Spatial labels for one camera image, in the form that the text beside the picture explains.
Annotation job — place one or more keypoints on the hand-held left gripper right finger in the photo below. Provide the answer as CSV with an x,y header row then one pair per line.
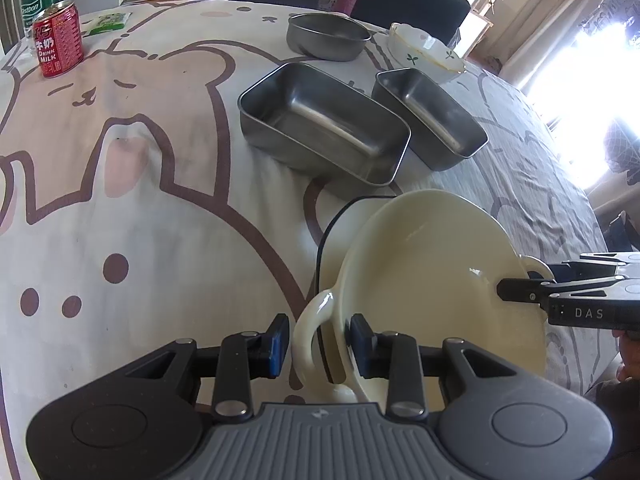
x,y
359,345

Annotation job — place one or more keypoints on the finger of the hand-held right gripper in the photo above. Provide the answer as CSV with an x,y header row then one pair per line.
x,y
520,291
600,262

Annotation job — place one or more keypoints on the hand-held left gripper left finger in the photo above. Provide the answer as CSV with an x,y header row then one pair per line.
x,y
277,345

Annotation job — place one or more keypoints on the white plate with black rim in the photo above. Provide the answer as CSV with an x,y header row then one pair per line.
x,y
345,230

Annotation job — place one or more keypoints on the rectangular steel tray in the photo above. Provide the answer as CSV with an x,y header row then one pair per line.
x,y
325,125
435,120

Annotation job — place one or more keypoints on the white floral scalloped bowl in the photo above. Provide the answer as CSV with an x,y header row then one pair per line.
x,y
425,55

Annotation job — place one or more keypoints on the person's leg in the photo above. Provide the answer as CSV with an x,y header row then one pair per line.
x,y
620,435

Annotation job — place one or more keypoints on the bear printed tablecloth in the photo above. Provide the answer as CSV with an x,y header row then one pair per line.
x,y
150,200

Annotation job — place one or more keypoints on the round steel bowl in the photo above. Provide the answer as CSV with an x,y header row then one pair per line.
x,y
327,37

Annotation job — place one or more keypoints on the green snack packet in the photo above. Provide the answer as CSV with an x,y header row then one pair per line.
x,y
106,23

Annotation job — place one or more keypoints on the red drink can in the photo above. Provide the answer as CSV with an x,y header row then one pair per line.
x,y
57,42

